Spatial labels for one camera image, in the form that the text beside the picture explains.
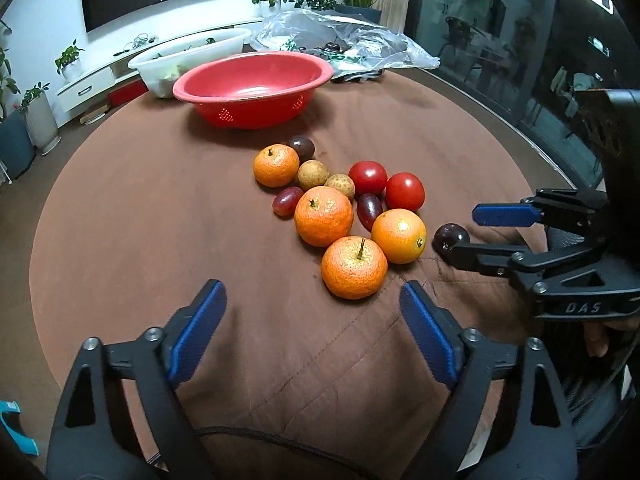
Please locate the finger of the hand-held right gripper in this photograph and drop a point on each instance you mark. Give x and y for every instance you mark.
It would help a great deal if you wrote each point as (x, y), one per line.
(505, 214)
(480, 256)

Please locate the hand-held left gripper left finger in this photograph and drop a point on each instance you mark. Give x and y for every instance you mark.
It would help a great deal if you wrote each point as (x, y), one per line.
(197, 332)

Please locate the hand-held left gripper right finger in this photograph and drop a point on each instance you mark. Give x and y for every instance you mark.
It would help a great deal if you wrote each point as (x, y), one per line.
(425, 330)

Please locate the orange mandarin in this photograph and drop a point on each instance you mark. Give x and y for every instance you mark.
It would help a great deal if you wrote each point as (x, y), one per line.
(323, 215)
(354, 267)
(399, 236)
(276, 165)

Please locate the red tomato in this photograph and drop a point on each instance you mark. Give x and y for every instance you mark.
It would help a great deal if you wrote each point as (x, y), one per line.
(367, 177)
(405, 191)

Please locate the red grape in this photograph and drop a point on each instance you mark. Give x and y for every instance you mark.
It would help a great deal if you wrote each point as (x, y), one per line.
(369, 210)
(287, 201)

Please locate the tan longan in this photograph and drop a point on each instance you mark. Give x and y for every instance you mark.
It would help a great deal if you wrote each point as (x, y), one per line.
(340, 186)
(313, 174)

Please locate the dark purple plum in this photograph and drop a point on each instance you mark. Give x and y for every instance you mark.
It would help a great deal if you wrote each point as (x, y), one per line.
(302, 146)

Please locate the red plastic colander bowl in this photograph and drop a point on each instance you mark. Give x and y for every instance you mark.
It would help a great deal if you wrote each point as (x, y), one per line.
(250, 110)

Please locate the person's right hand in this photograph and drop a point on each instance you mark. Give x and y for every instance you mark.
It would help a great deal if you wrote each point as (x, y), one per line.
(596, 341)

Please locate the brown tablecloth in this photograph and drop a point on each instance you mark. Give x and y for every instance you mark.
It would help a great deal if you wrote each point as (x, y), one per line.
(150, 235)

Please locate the glass sliding door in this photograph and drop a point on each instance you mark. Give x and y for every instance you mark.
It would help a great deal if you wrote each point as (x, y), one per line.
(475, 35)

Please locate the teal plastic object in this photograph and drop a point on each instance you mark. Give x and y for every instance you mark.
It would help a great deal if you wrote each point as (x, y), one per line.
(15, 425)

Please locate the clear plastic bag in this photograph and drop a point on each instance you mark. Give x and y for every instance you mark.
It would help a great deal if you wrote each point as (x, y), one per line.
(380, 45)

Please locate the green printed plastic bag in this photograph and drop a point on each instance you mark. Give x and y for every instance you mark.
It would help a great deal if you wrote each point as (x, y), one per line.
(352, 61)

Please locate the brown flat box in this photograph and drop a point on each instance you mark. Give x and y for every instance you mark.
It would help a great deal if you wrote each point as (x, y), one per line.
(95, 114)

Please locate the pile of dark cherries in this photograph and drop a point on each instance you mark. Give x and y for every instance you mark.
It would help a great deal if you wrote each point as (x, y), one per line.
(330, 47)

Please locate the red flat box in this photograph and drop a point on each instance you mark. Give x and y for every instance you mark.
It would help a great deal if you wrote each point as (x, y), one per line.
(127, 92)

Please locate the white plastic basin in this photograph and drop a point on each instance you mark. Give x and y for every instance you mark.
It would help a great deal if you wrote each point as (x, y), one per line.
(155, 80)

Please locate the tall tree plant blue pot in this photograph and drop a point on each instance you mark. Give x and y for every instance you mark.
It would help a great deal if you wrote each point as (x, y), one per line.
(15, 145)

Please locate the green leafy vegetables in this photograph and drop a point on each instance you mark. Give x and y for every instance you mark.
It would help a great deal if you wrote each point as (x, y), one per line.
(172, 71)

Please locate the plant in ribbed white pot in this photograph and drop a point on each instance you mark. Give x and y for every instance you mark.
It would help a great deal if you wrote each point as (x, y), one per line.
(40, 120)

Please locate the white television cabinet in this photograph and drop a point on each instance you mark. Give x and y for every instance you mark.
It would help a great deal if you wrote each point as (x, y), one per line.
(90, 80)

